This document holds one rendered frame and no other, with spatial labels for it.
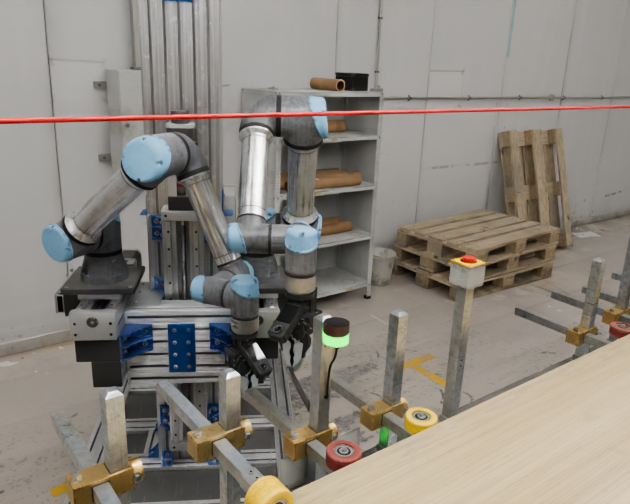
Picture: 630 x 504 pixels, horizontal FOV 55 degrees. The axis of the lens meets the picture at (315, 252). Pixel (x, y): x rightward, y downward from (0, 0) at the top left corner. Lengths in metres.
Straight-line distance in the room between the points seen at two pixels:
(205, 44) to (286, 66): 2.37
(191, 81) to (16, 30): 1.81
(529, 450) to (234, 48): 3.26
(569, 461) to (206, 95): 1.48
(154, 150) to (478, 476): 1.09
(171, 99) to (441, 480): 1.39
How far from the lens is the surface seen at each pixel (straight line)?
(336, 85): 4.18
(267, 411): 1.64
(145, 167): 1.61
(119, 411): 1.22
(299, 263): 1.39
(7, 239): 3.83
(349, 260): 4.80
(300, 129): 1.69
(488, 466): 1.45
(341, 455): 1.41
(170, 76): 2.05
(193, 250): 2.07
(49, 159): 3.78
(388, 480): 1.36
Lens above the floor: 1.74
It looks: 18 degrees down
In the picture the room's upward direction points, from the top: 2 degrees clockwise
